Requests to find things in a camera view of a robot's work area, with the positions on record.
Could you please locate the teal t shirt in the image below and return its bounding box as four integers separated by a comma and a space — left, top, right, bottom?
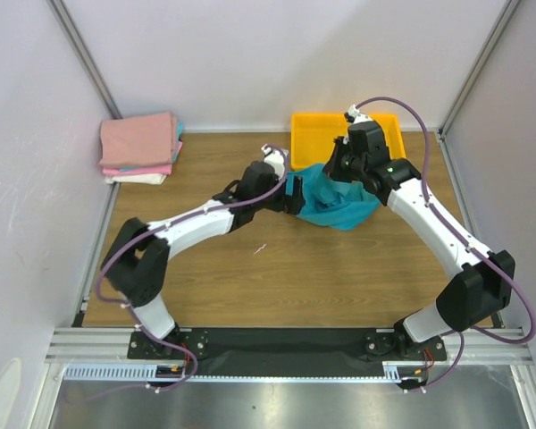
286, 164, 381, 231

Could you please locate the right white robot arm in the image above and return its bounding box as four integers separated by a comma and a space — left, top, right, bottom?
323, 117, 515, 359

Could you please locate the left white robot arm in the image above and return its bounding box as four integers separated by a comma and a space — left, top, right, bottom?
100, 161, 305, 358

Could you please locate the yellow plastic tray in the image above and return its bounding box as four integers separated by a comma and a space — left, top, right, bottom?
290, 113, 406, 171

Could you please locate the small pink thread scrap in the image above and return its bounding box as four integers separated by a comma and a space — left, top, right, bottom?
254, 243, 267, 255

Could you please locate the bright pink folded shirt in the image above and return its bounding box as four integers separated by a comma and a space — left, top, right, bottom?
102, 140, 183, 176

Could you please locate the white folded shirt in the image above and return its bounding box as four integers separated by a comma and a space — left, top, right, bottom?
105, 173, 167, 185

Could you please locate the light blue folded shirt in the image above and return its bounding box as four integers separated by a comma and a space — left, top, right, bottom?
119, 122, 184, 172

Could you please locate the dusty pink folded shirt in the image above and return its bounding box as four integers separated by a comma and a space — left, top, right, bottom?
99, 113, 178, 169

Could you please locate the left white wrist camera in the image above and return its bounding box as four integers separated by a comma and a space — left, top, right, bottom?
261, 145, 289, 177

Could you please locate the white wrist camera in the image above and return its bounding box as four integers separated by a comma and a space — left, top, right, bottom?
344, 105, 379, 130
261, 145, 289, 177

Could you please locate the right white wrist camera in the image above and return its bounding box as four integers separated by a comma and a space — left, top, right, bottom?
344, 105, 379, 130

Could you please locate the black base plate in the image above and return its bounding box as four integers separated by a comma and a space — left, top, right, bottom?
127, 326, 448, 379

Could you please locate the white slotted cable duct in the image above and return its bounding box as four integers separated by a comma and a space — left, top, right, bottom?
63, 363, 402, 384

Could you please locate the right aluminium corner post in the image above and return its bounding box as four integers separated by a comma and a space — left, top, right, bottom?
438, 0, 523, 138

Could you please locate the aluminium corner post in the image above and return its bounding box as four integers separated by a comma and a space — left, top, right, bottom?
46, 0, 122, 119
438, 0, 523, 138

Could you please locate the aluminium frame rail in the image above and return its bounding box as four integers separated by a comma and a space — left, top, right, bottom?
46, 327, 532, 366

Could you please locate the left aluminium corner post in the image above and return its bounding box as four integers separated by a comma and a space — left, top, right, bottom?
46, 0, 122, 119

